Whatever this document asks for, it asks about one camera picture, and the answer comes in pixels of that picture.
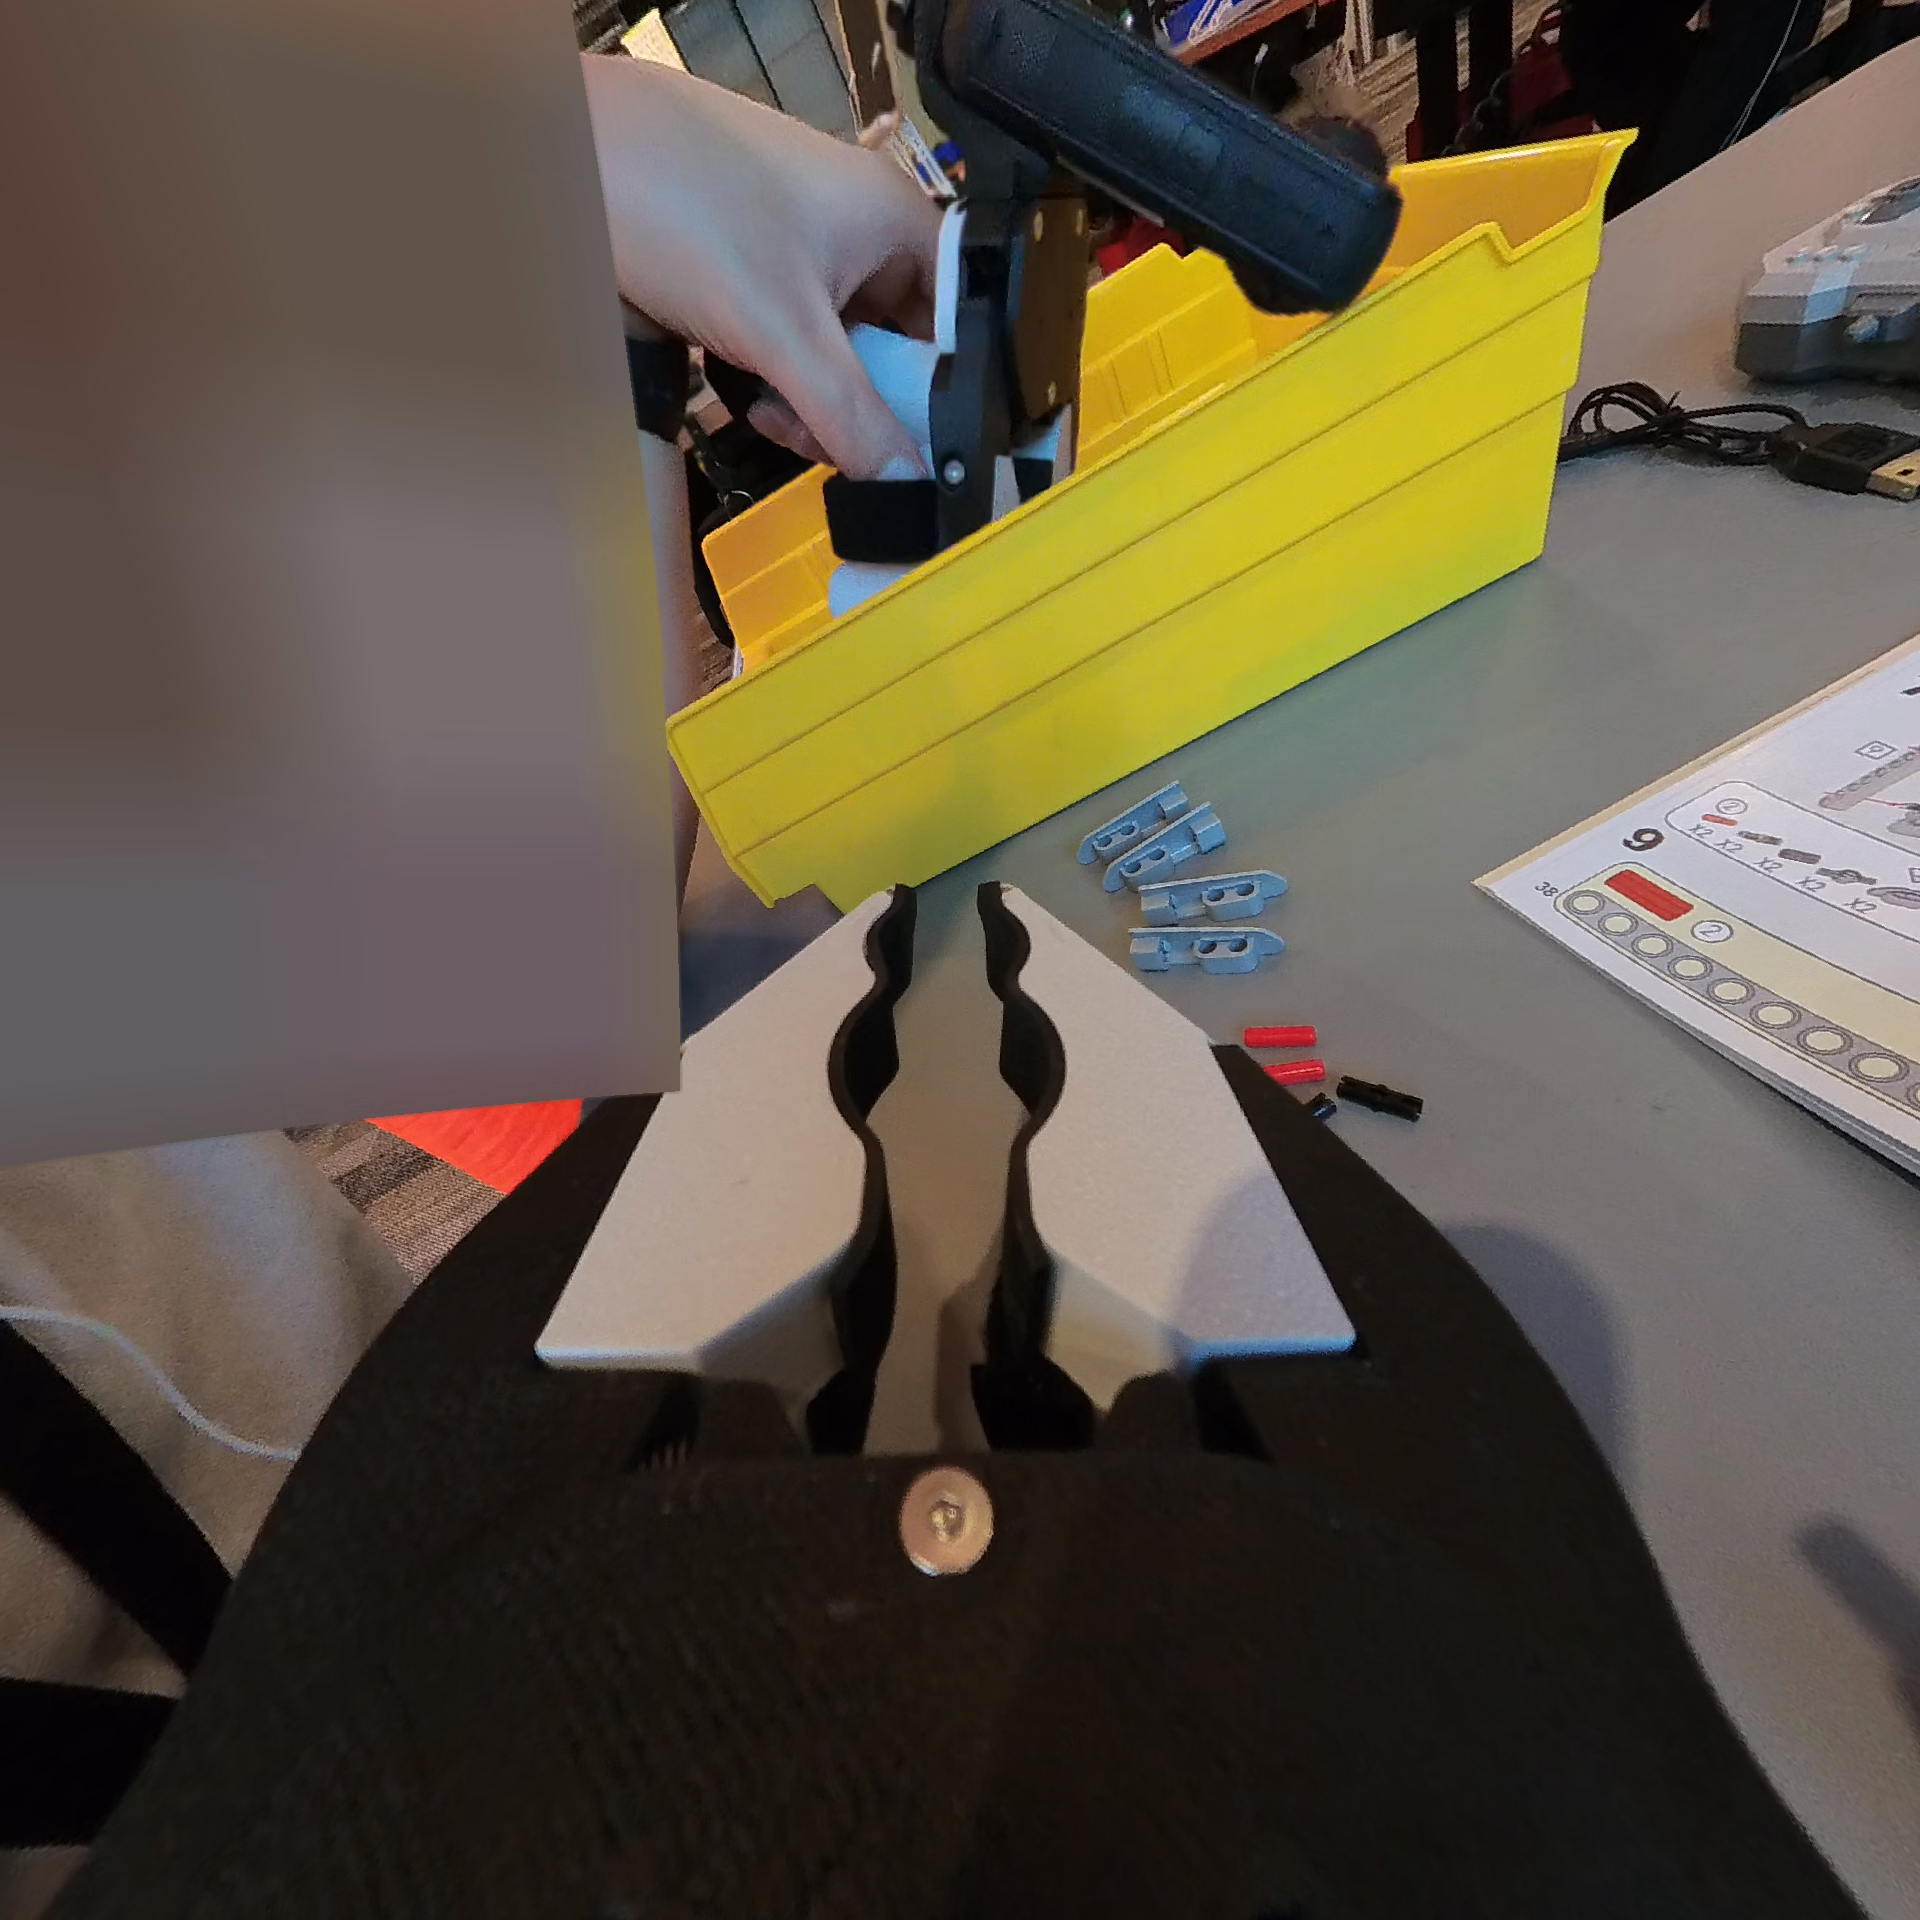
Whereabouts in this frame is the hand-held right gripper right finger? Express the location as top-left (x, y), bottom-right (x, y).
top-left (976, 880), bottom-right (1361, 1454)

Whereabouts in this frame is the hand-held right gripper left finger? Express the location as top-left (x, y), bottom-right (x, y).
top-left (535, 882), bottom-right (922, 1456)

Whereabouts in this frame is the yellow plastic bin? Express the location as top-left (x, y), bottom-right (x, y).
top-left (663, 127), bottom-right (1642, 911)

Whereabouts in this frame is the grey desk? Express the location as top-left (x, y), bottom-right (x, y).
top-left (674, 88), bottom-right (1920, 1920)

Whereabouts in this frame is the person's left hand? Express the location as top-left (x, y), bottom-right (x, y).
top-left (583, 52), bottom-right (946, 485)

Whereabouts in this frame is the red object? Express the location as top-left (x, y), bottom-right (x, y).
top-left (369, 1098), bottom-right (586, 1192)

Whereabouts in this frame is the blue Lego beam bottom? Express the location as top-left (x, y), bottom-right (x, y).
top-left (1128, 925), bottom-right (1287, 975)

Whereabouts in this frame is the blue lego beam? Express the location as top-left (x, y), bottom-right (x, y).
top-left (1137, 871), bottom-right (1290, 924)
top-left (1128, 925), bottom-right (1287, 975)
top-left (1079, 778), bottom-right (1194, 865)
top-left (1103, 804), bottom-right (1231, 894)

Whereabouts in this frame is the blue Lego beam top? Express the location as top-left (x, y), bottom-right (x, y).
top-left (1079, 778), bottom-right (1194, 865)

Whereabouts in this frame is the person's light clothing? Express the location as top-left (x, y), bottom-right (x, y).
top-left (0, 1130), bottom-right (414, 1695)

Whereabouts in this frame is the black wrist band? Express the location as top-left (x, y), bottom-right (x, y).
top-left (623, 333), bottom-right (695, 448)

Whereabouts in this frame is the instruction booklet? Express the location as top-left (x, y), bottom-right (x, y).
top-left (1478, 638), bottom-right (1920, 1175)

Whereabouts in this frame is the grey remote control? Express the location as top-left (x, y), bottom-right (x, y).
top-left (1735, 175), bottom-right (1920, 383)

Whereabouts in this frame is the black usb cable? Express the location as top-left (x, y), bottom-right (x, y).
top-left (1559, 381), bottom-right (1920, 504)

